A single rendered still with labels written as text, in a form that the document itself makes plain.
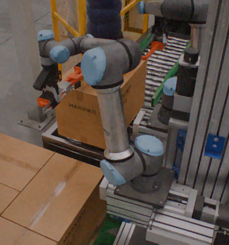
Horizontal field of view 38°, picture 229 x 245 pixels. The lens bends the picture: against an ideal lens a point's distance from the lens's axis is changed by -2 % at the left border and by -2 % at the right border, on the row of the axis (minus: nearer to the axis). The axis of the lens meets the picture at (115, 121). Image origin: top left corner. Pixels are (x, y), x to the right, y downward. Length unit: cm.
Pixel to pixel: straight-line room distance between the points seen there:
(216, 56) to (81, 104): 105
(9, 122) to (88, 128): 165
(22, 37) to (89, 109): 128
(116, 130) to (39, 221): 97
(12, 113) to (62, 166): 162
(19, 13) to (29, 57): 41
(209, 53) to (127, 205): 77
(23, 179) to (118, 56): 133
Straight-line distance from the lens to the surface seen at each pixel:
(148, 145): 134
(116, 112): 118
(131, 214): 161
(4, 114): 379
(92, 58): 110
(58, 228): 197
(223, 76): 127
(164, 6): 171
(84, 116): 210
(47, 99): 168
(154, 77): 321
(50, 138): 241
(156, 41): 228
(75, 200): 208
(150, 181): 143
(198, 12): 169
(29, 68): 321
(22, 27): 306
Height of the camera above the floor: 215
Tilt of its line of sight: 38 degrees down
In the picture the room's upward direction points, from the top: 1 degrees clockwise
